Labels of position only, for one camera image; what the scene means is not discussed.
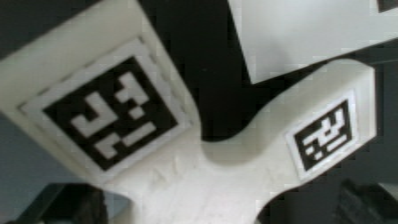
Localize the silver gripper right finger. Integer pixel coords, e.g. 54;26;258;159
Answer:
334;180;398;224

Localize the white cross-shaped table base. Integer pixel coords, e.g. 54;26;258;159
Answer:
0;0;377;224

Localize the white marker sheet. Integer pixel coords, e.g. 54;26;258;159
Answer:
228;0;398;83

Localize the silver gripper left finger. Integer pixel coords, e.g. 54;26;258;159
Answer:
13;183;109;224

